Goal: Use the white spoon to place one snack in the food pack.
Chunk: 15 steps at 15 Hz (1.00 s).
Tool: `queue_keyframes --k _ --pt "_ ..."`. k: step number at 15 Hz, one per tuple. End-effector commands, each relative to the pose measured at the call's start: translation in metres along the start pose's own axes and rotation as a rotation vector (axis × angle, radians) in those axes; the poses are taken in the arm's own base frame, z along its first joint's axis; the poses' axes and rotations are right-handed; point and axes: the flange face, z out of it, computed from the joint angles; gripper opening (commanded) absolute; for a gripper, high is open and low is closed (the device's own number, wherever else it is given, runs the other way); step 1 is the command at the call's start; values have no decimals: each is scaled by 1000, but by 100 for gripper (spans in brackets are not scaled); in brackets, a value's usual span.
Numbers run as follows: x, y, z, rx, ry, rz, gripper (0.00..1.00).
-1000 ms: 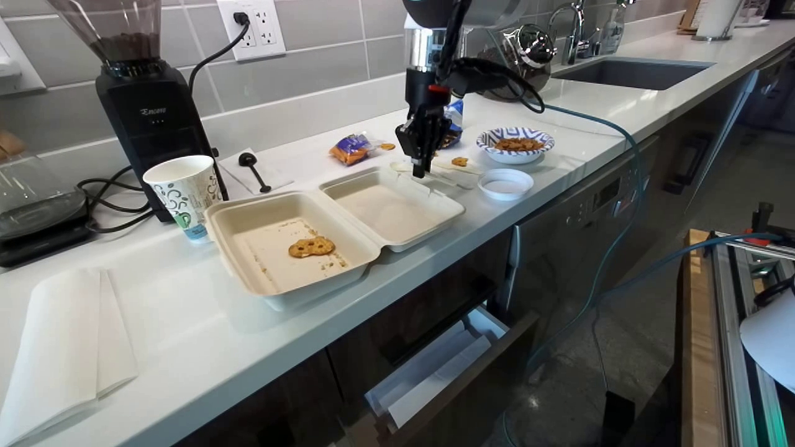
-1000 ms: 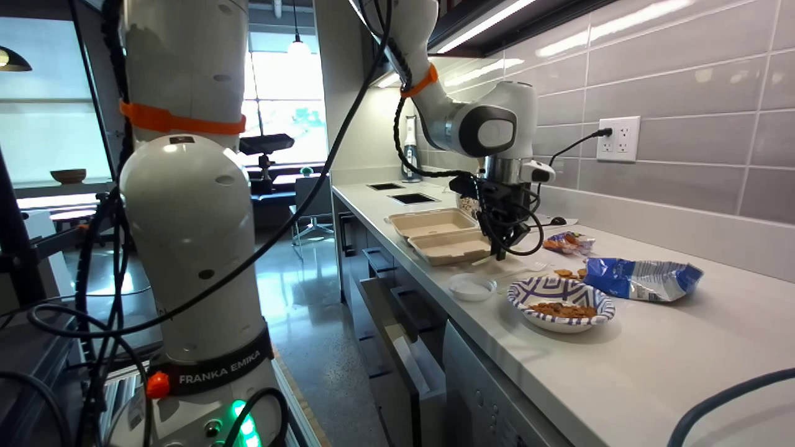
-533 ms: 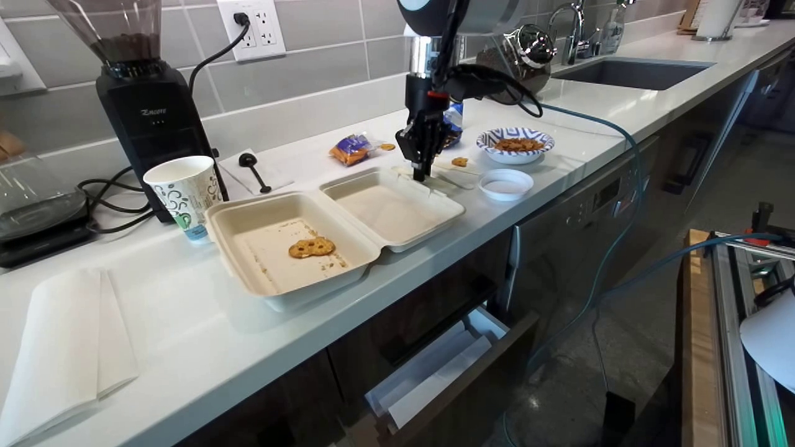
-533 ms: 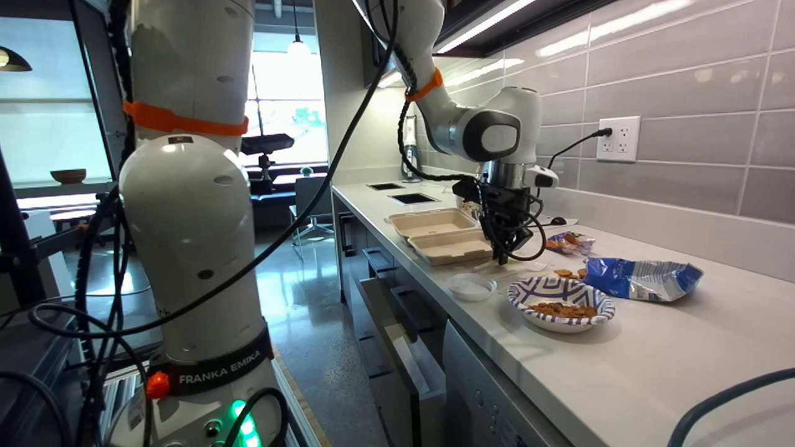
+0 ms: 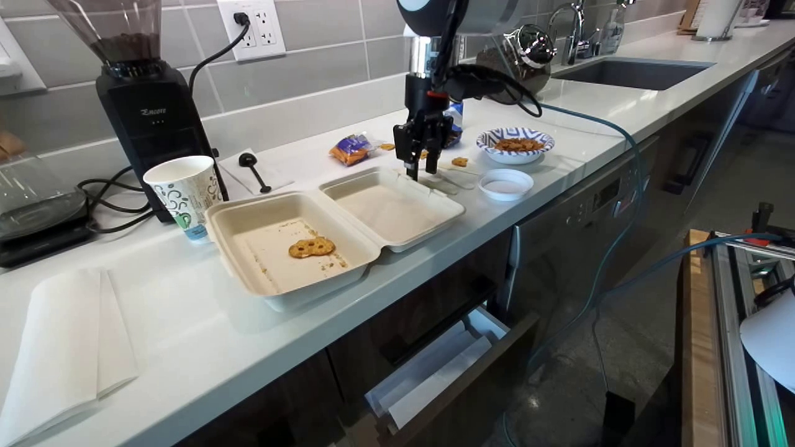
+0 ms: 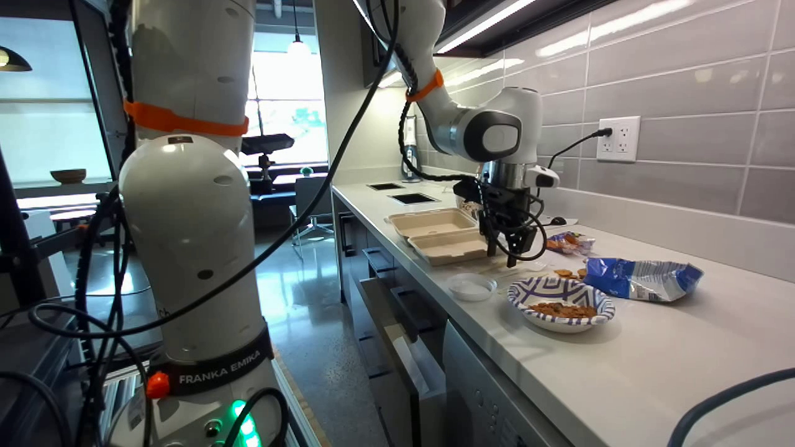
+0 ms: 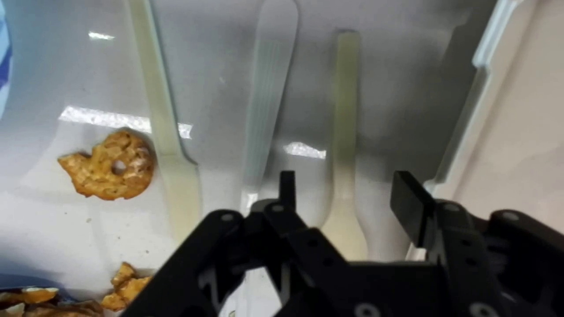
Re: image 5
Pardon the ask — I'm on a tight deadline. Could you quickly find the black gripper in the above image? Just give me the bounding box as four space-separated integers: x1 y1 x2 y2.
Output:
394 73 461 182

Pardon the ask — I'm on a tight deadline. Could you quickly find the brown cookie snack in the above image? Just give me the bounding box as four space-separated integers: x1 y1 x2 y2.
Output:
286 237 338 262

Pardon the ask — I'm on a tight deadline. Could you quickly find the beige clamshell food container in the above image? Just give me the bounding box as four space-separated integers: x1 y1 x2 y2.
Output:
204 165 467 303

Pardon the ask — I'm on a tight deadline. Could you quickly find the blue snack bag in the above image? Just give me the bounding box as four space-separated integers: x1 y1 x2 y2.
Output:
443 98 467 151

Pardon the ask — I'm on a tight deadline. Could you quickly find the orange snack packet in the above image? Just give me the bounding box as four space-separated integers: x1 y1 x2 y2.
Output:
328 133 376 169

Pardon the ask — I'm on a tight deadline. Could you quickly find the brown snack pile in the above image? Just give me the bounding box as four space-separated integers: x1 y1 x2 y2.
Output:
495 134 546 154

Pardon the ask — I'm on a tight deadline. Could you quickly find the small white round lid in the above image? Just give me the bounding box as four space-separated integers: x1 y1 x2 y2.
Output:
478 166 538 205

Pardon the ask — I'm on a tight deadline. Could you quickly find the blue patterned bowl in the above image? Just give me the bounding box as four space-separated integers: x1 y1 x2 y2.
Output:
476 124 558 166

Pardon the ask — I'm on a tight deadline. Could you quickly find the stainless dishwasher front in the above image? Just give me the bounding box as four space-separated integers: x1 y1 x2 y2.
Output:
507 134 667 369

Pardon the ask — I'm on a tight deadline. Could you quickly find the black measuring scoop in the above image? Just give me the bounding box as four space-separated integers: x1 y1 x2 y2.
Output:
236 149 273 197

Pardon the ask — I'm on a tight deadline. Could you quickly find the chrome faucet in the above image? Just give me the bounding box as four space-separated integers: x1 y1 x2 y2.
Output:
545 0 605 64

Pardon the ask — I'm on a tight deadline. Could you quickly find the dark wood drawer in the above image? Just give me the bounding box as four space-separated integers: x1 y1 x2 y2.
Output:
330 238 541 447

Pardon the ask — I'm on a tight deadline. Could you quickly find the steel sink basin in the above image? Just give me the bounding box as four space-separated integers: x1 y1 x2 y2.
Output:
551 56 717 93

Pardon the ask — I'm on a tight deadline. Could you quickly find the white printed paper cup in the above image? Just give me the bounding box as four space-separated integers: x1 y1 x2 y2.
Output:
141 154 227 243

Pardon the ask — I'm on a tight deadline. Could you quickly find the black coffee grinder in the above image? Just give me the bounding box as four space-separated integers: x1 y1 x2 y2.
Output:
48 0 222 225

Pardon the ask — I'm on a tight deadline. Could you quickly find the white paper towel roll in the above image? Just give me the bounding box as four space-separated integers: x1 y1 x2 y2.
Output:
694 0 745 43

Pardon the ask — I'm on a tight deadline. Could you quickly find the black kitchen scale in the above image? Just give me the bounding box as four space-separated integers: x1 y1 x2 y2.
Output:
0 186 95 268

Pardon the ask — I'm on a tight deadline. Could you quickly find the white curved sheet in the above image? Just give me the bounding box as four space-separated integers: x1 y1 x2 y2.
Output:
738 288 795 395

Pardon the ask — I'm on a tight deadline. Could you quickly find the folded white paper towel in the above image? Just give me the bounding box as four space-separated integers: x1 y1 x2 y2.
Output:
0 266 141 446

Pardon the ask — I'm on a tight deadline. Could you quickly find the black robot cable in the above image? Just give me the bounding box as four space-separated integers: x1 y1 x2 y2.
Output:
445 63 541 120

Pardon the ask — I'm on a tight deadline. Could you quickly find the blue grey hose cable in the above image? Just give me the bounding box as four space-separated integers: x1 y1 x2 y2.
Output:
488 98 795 447

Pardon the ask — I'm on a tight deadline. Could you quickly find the white wall outlet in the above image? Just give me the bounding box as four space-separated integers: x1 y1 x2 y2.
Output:
217 0 288 64

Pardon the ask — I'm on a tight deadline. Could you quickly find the black power cord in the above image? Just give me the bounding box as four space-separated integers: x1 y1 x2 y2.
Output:
187 10 254 102

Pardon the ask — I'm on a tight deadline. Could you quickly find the black cable bundle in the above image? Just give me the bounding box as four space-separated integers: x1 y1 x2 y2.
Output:
77 165 160 237

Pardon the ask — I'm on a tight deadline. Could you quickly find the aluminium robot table frame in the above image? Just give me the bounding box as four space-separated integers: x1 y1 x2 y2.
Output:
681 226 795 447

